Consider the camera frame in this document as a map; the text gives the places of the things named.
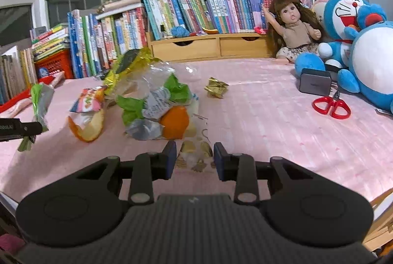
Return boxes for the yellow foil bag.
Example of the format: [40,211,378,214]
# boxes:
[103,48,163,99]

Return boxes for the row of colourful books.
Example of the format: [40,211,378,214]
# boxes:
[139,0,317,40]

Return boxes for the pink quilted table cover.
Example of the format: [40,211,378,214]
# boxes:
[0,57,393,213]

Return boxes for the gold crumpled wrapper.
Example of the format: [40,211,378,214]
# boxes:
[205,77,229,99]

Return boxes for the wooden drawer organizer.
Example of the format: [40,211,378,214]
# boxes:
[146,29,274,62]

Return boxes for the blue cat plush toy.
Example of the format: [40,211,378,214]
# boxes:
[295,0,393,116]

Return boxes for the blue yarn ball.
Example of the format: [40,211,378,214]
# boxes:
[171,25,191,38]

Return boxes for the red plastic crate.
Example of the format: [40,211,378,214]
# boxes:
[34,49,74,80]

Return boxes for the green silver snack wrapper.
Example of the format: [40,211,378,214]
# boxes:
[18,83,56,152]

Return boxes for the white blue printed packet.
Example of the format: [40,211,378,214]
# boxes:
[143,88,171,120]

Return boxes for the white pink rabbit plush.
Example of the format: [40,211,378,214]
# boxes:
[311,0,331,26]

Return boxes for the row of tall picture books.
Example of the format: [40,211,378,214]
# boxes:
[68,5,148,79]

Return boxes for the clear plastic bag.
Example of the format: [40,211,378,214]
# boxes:
[117,62,201,142]

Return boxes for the gold printed clear bag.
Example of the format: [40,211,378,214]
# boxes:
[173,105,217,174]

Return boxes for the red pink folded cloth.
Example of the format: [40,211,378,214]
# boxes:
[0,71,66,118]

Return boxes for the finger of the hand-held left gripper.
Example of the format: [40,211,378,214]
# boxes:
[0,118,43,143]

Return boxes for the orange pink snack packet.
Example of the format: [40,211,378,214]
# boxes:
[68,86,106,114]

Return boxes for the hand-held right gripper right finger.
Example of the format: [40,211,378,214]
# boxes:
[213,142,311,206]

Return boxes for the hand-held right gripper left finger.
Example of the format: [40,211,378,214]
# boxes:
[72,140,178,206]

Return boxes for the beige paper roll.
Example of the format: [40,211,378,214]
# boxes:
[104,0,144,12]

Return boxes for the brown haired doll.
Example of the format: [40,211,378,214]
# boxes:
[261,0,323,65]

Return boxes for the stack of flat books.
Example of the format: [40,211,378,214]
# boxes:
[30,23,71,61]

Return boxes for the orange peel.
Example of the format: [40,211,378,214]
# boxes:
[67,111,105,142]

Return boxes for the grey silver wrapper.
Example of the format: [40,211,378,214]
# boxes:
[125,118,164,141]

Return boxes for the light wooden frame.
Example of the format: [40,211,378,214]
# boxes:
[365,190,393,252]

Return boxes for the grey charger block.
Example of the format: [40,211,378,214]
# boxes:
[298,68,333,96]

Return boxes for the red handled scissors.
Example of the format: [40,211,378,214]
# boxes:
[312,91,351,120]

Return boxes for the orange tangerine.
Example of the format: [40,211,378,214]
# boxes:
[160,106,190,140]

